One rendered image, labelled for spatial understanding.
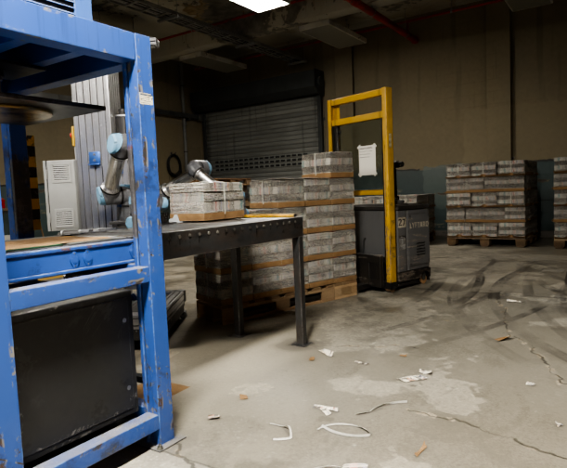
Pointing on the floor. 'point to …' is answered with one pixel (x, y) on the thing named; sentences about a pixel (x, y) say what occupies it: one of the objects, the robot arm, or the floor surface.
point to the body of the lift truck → (364, 222)
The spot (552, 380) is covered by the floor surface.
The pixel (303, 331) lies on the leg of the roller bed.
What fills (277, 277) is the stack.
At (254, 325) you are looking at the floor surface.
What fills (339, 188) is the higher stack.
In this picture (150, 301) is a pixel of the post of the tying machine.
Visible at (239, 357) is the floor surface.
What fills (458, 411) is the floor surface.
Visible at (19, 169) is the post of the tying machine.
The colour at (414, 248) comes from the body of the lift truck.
